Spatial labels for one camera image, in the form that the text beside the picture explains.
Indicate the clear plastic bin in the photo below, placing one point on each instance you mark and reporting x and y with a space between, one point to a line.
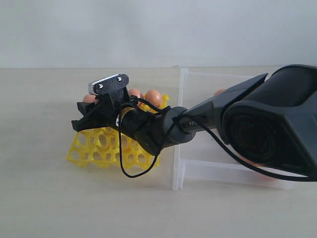
202 157

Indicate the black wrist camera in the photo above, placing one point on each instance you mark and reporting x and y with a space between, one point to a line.
112 87

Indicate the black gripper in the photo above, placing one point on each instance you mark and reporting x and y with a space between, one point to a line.
118 111

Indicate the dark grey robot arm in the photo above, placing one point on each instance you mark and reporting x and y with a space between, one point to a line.
267 123

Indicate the brown egg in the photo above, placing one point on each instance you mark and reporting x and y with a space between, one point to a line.
154 97
258 175
218 92
89 99
135 93

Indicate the yellow plastic egg tray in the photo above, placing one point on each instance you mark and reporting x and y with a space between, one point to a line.
100 147

